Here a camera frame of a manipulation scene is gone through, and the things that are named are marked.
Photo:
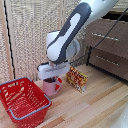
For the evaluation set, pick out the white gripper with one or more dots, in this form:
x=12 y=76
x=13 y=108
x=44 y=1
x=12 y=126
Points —
x=53 y=70

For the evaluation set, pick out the pink mug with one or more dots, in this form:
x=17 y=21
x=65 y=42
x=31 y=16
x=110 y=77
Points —
x=50 y=88

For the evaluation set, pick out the red yellow snack box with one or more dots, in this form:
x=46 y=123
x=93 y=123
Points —
x=77 y=79

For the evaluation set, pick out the red shopping basket blue rim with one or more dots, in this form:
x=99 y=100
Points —
x=23 y=100

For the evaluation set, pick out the wooden drawer cabinet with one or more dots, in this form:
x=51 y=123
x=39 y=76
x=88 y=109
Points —
x=106 y=46

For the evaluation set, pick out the black vertical screen post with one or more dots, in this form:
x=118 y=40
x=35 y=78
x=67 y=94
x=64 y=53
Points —
x=10 y=43

